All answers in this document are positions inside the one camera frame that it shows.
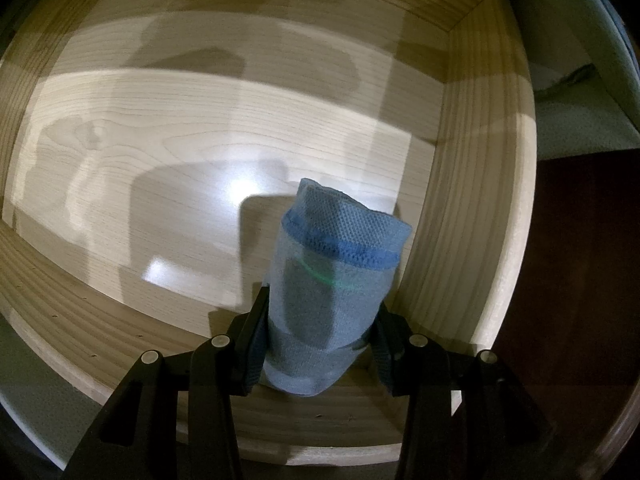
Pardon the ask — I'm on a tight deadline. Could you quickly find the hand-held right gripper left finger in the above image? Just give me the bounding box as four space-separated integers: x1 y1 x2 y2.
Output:
65 285 271 480

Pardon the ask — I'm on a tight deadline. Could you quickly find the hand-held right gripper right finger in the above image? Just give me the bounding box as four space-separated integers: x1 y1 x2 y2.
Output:
367 305 556 480

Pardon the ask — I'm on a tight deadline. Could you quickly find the light wooden drawer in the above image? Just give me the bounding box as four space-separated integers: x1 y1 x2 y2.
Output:
0 0 538 466

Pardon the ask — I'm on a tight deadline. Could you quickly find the light blue underwear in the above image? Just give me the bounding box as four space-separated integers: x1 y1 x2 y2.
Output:
262 177 413 397

